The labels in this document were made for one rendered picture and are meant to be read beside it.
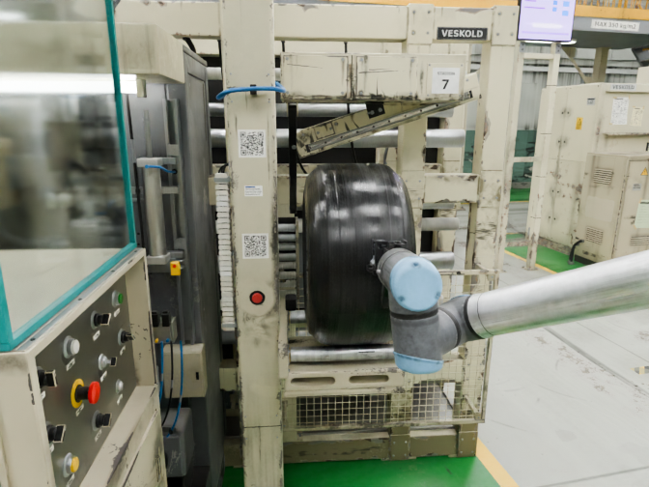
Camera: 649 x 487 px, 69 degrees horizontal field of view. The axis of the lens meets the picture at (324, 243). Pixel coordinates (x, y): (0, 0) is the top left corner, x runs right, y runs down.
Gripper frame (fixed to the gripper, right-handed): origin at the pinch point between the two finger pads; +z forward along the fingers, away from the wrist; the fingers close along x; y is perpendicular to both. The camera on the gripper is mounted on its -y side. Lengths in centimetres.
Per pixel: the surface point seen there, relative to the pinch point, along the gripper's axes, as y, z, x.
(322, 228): 8.4, 4.4, 14.2
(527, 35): 157, 338, -205
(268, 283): -9.5, 21.4, 28.9
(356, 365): -34.1, 17.4, 3.2
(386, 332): -21.4, 8.8, -3.9
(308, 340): -36, 48, 16
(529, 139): 119, 1012, -560
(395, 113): 44, 55, -16
